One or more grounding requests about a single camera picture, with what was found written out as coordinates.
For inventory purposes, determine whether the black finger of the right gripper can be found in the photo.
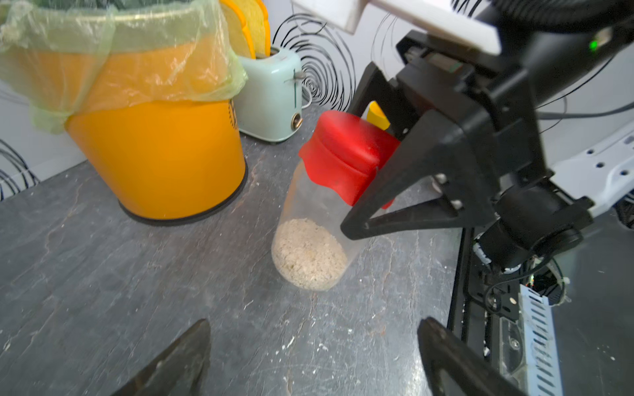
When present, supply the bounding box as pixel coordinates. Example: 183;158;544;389
341;111;495;240
347;62;419;139

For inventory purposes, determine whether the red jar lid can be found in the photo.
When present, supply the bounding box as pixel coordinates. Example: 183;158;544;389
299;111;401;206

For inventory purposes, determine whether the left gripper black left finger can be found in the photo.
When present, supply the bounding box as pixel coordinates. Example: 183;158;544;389
114;318;211;395

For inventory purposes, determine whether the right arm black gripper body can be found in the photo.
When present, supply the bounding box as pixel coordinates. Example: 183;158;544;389
396;31;555;188

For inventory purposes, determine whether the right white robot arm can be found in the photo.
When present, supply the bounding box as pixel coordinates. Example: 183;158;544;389
341;1;633;270

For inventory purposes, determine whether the orange trash bin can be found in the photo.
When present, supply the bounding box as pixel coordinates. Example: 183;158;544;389
65;36;248;225

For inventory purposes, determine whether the right yellow toast slice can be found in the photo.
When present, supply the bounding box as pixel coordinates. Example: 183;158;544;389
233;0;271;58

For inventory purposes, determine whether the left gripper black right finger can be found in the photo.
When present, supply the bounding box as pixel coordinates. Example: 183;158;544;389
417;317;523;395

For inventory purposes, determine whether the yellow toast slice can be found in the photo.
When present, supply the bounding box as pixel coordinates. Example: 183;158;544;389
220;0;256;59
233;0;271;58

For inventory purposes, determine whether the green plastic bin liner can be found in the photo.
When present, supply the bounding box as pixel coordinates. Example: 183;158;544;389
1;1;247;134

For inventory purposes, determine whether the yellow mug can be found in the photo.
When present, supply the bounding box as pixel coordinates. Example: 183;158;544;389
366;101;391;130

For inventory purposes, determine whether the white slotted cable duct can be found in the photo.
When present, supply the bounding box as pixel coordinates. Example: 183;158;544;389
519;285;564;396

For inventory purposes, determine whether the clear jar with oatmeal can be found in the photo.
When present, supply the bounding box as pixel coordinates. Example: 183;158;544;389
271;162;368;291

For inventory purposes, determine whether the left yellow toast slice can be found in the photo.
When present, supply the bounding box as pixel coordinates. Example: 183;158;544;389
220;0;256;59

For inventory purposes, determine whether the mint green toaster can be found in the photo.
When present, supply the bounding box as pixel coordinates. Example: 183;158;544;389
233;47;304;143

